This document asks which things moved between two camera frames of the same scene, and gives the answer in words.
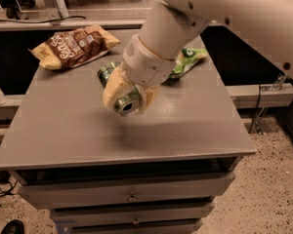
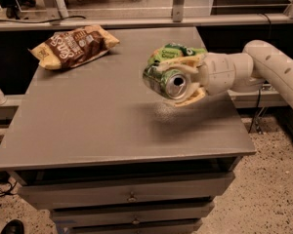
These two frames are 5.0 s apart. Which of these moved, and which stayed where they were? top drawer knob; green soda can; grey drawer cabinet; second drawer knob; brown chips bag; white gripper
Moved: green soda can; white gripper
Stayed: grey drawer cabinet; second drawer knob; brown chips bag; top drawer knob
